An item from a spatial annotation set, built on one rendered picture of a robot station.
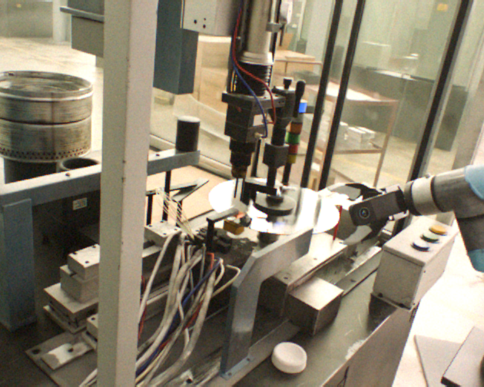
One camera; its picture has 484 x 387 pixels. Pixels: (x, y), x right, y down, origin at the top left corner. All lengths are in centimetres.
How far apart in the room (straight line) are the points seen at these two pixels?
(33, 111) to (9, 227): 56
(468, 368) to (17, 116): 129
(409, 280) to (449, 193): 38
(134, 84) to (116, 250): 19
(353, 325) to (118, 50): 89
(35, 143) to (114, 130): 99
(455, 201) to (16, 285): 84
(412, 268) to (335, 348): 29
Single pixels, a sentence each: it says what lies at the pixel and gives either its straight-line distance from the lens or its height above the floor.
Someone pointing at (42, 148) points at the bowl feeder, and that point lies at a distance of 150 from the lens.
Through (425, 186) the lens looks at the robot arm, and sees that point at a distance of 98.
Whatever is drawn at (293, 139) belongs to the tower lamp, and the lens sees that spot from 146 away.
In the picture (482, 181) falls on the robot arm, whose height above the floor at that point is 119.
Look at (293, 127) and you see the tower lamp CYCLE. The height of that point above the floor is 108.
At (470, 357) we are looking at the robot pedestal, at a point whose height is 75.
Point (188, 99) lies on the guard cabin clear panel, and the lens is 202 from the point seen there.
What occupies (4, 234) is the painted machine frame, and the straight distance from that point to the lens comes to 99.
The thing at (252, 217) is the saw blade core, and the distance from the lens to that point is 113.
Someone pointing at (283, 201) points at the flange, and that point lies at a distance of 121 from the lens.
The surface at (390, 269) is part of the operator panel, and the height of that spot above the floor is 84.
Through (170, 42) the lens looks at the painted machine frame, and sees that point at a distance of 103.
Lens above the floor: 143
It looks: 23 degrees down
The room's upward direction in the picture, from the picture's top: 8 degrees clockwise
